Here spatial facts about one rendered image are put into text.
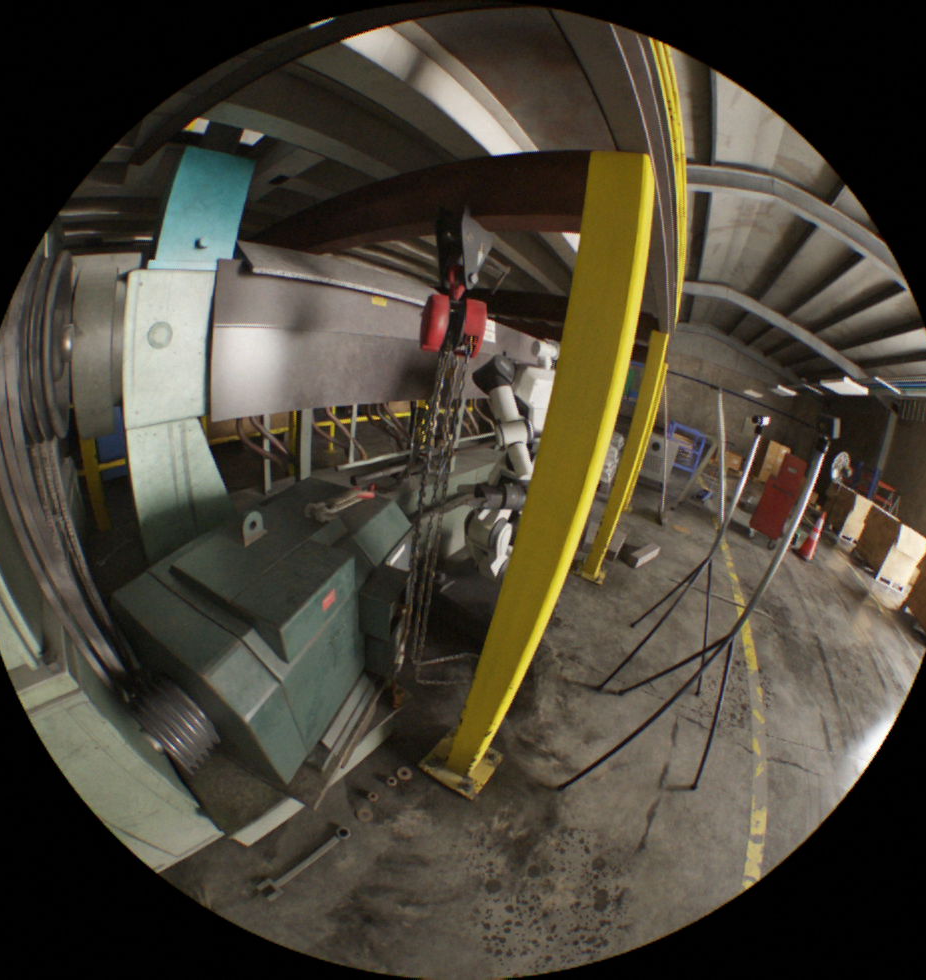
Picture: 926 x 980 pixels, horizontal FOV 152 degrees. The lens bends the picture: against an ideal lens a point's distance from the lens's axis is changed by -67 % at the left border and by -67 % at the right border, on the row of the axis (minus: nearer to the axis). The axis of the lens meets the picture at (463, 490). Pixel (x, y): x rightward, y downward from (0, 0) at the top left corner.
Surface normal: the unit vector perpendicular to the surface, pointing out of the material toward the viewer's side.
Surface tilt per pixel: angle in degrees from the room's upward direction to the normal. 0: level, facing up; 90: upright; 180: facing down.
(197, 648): 0
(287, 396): 90
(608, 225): 90
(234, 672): 45
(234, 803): 0
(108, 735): 90
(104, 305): 70
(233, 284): 78
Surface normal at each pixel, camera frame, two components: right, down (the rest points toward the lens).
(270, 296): 0.84, 0.14
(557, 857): 0.17, -0.91
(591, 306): -0.55, 0.23
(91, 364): 0.79, 0.48
